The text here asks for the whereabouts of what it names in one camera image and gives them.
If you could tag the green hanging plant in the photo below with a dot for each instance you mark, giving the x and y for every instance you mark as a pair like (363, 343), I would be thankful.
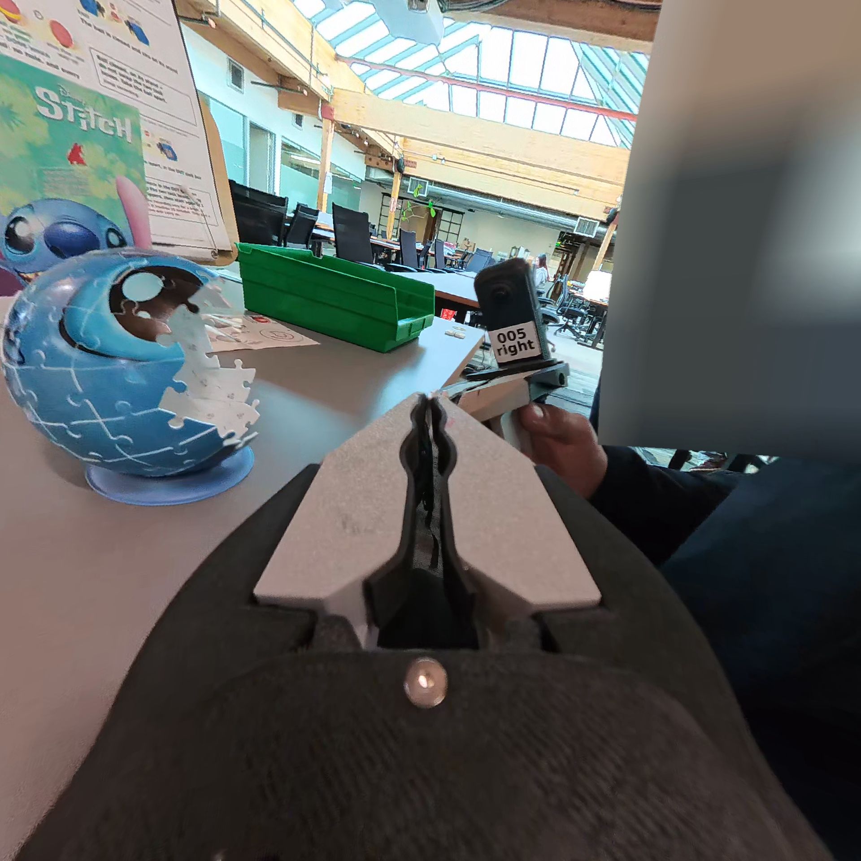
(410, 212)

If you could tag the blue round ball stand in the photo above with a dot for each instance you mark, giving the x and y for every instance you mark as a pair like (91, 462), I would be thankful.
(168, 488)

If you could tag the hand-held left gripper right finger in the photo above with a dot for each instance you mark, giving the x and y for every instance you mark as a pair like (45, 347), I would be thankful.
(518, 531)

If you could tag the person's right forearm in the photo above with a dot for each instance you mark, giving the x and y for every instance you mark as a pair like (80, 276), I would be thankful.
(659, 504)

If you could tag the blue cartoon puzzle ball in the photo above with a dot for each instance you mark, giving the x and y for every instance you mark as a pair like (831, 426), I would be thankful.
(81, 377)

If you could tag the long grey office table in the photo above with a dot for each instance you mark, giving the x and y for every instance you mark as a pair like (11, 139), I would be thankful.
(444, 286)

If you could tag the green plastic bin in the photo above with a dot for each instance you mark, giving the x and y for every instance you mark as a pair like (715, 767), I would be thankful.
(323, 296)

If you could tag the colourful cartoon puzzle box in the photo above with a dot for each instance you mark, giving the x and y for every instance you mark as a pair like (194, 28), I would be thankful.
(101, 101)

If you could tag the white instruction sheet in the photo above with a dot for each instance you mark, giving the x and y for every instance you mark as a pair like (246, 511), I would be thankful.
(269, 334)

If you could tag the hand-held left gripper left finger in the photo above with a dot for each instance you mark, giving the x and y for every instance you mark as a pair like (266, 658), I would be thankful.
(343, 524)

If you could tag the person's right hand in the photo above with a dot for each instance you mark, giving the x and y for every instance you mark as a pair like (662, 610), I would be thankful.
(568, 450)

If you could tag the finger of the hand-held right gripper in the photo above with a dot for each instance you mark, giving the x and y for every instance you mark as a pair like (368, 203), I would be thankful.
(498, 397)

